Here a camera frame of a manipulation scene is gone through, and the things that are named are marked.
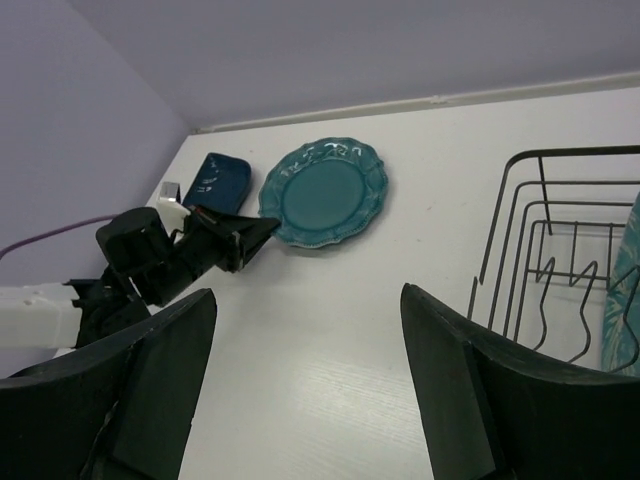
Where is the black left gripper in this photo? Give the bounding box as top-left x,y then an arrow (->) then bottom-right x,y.
1,206 -> 281,479

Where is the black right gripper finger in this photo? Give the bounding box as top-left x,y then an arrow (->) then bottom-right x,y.
400,284 -> 639,479

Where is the dark blue leaf plate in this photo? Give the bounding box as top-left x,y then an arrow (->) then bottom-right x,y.
182,153 -> 252,215

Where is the red teal floral plate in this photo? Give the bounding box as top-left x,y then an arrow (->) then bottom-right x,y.
601,197 -> 639,377

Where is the teal scalloped plate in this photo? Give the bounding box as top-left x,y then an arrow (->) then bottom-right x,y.
258,137 -> 389,249

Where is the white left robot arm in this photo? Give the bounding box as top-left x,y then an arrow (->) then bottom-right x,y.
1,206 -> 279,479

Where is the black wire dish rack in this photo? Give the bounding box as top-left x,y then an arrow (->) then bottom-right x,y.
467,145 -> 639,372

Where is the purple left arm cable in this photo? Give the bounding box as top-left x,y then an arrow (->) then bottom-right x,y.
0,213 -> 117,261

